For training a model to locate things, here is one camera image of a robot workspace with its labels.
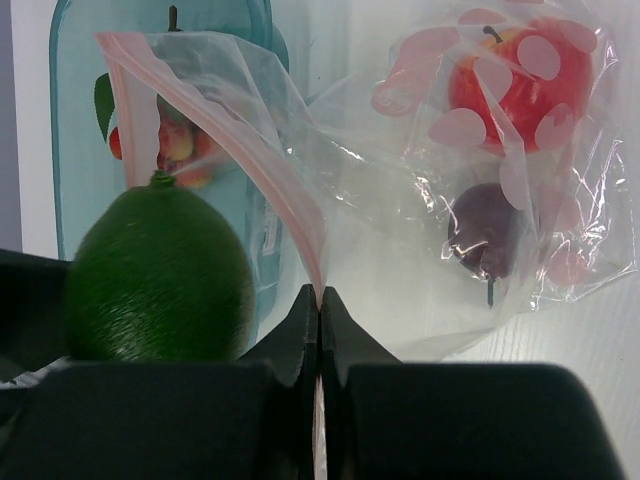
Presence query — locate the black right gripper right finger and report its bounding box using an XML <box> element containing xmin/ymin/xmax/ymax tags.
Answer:
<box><xmin>320</xmin><ymin>288</ymin><xmax>624</xmax><ymax>479</ymax></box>

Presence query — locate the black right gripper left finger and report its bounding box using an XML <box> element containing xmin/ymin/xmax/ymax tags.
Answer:
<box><xmin>1</xmin><ymin>286</ymin><xmax>318</xmax><ymax>479</ymax></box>

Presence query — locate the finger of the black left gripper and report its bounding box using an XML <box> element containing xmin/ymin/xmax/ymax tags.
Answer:
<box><xmin>1</xmin><ymin>249</ymin><xmax>70</xmax><ymax>385</ymax></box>

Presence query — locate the green fake lime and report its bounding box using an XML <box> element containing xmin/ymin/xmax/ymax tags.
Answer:
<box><xmin>63</xmin><ymin>170</ymin><xmax>255</xmax><ymax>361</ymax></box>

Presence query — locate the red strawberry bunch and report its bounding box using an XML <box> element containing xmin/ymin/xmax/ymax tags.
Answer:
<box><xmin>93</xmin><ymin>4</ymin><xmax>221</xmax><ymax>190</ymax></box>

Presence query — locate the dark purple fake plum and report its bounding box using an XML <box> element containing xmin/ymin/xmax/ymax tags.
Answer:
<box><xmin>448</xmin><ymin>182</ymin><xmax>522</xmax><ymax>306</ymax></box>

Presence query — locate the clear pink zip top bag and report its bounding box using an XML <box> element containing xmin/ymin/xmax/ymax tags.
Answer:
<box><xmin>93</xmin><ymin>0</ymin><xmax>640</xmax><ymax>480</ymax></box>

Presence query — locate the red yellow fake apple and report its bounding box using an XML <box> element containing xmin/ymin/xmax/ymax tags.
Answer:
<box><xmin>448</xmin><ymin>17</ymin><xmax>597</xmax><ymax>157</ymax></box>

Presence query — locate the blue transparent plastic tray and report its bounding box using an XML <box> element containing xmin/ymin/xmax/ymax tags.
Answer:
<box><xmin>50</xmin><ymin>1</ymin><xmax>288</xmax><ymax>340</ymax></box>

